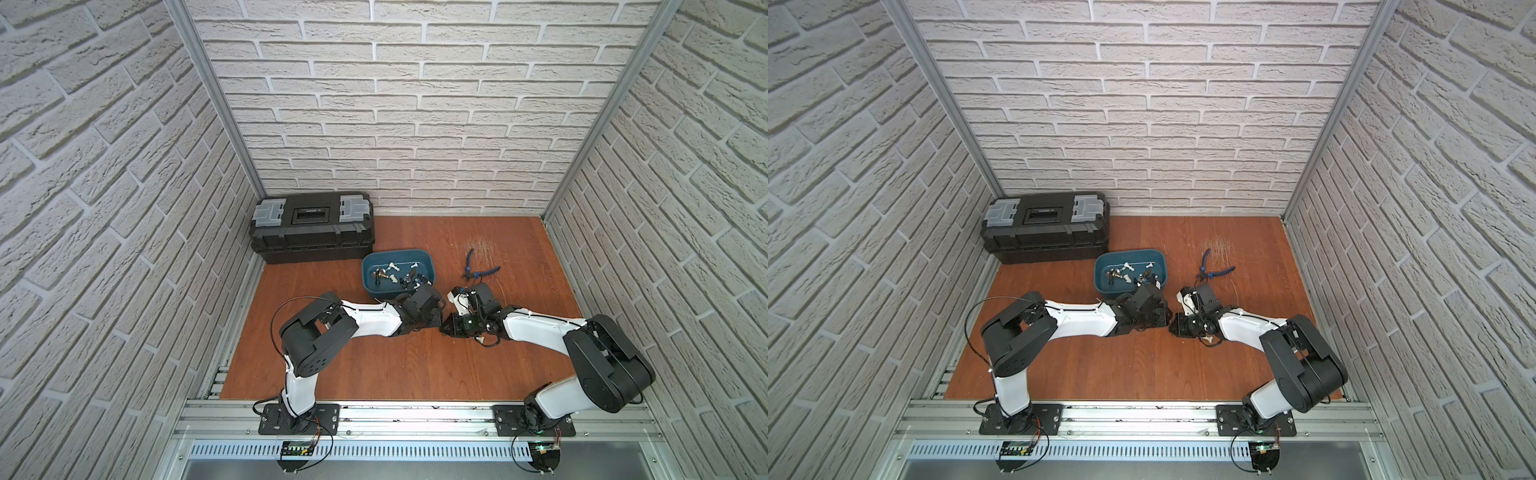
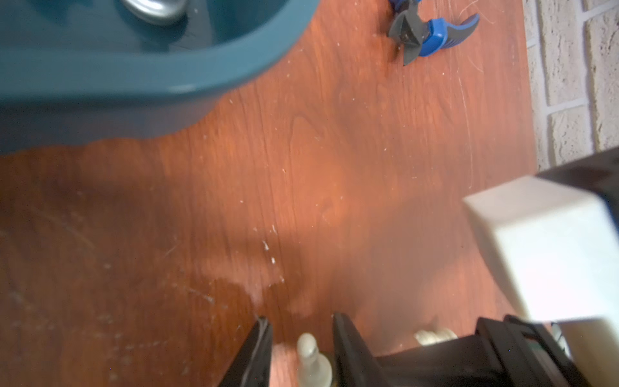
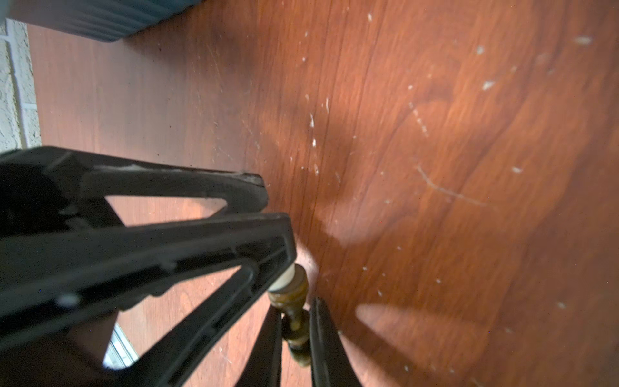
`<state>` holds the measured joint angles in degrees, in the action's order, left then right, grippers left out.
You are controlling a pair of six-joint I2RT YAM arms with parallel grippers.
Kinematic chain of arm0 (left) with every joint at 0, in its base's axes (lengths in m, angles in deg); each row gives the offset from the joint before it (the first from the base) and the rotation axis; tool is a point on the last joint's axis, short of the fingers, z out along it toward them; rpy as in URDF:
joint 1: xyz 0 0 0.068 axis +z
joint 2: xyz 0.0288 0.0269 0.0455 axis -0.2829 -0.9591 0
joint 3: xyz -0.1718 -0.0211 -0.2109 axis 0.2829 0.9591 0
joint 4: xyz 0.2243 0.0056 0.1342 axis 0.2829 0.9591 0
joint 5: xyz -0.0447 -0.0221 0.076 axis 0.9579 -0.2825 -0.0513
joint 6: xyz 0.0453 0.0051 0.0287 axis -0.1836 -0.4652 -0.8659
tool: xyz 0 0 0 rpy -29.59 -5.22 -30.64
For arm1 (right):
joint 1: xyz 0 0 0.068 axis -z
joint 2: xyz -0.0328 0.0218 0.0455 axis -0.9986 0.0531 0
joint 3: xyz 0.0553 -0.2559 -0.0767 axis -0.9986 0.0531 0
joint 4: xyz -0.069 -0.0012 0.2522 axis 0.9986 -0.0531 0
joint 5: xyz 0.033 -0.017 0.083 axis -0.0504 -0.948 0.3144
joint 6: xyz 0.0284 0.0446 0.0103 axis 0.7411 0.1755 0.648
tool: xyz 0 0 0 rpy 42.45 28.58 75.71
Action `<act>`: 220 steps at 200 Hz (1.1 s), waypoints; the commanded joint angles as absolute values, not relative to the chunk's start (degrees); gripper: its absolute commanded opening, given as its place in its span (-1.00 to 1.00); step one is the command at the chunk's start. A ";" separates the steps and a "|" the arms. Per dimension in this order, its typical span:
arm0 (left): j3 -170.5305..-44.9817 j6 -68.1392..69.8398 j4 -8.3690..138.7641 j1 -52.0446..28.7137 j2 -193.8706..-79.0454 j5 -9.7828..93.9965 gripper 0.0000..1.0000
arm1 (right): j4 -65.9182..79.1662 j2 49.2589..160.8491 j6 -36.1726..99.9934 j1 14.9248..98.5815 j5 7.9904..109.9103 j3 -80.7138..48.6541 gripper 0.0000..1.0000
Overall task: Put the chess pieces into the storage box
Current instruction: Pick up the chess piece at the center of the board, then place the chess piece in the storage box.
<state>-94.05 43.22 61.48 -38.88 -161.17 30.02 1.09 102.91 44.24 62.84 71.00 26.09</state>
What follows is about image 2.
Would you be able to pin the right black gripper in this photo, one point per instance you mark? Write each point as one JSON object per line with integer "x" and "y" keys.
{"x": 511, "y": 352}

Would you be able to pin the blue handled pliers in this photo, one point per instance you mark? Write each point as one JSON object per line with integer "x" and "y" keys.
{"x": 425, "y": 38}

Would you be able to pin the teal plastic storage tray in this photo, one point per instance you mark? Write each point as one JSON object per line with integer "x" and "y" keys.
{"x": 75, "y": 72}

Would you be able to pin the small white chess piece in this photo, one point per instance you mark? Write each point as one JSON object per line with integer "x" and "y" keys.
{"x": 440, "y": 335}

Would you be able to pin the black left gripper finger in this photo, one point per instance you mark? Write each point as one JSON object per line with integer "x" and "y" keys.
{"x": 252, "y": 364}

